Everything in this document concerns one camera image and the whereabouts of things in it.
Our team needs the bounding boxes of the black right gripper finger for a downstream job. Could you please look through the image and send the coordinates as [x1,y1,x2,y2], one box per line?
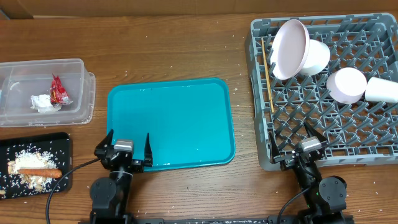
[268,132,281,164]
[303,121,327,146]

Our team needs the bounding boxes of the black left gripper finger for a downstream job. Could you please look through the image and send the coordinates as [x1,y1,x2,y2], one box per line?
[144,133,153,167]
[95,129,114,152]

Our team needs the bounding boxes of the small white plate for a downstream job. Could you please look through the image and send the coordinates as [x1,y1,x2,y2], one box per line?
[326,67,368,104]

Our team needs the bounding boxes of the orange carrot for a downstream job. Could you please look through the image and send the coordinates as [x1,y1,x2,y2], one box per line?
[17,169,62,179]

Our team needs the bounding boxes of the red snack wrapper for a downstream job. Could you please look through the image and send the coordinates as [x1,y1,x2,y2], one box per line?
[50,75,73,105]

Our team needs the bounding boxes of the white tissue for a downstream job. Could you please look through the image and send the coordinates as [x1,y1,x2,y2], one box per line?
[30,94,62,113]

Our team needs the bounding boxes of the white paper cup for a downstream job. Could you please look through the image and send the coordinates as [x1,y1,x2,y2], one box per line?
[365,77,397,103]

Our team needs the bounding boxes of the rice and food scraps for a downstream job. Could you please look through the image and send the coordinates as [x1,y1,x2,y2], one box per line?
[1,150,58,198]

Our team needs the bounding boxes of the white upturned bowl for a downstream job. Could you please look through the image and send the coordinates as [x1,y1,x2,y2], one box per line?
[300,39,331,76]

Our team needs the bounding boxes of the large white plate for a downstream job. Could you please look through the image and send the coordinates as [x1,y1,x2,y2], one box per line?
[270,19,310,80]

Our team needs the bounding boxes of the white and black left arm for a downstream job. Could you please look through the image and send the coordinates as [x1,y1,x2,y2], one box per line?
[90,130,153,224]

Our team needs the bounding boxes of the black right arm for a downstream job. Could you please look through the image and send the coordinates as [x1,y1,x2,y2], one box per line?
[268,122,354,224]

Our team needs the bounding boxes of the black waste tray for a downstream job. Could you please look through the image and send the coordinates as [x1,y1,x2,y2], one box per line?
[1,132,72,199]

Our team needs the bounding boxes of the grey dish rack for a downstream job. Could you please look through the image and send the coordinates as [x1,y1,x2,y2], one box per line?
[245,13,397,171]

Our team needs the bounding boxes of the teal plastic tray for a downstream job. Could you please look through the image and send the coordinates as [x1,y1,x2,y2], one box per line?
[106,78,236,171]

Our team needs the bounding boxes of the clear plastic bin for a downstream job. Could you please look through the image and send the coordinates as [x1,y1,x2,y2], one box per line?
[1,58,96,127]

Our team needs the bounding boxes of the cardboard backdrop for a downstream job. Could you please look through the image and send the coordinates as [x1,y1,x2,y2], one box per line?
[1,0,397,19]

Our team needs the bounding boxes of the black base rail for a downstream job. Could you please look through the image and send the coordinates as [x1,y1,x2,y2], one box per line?
[77,215,355,224]

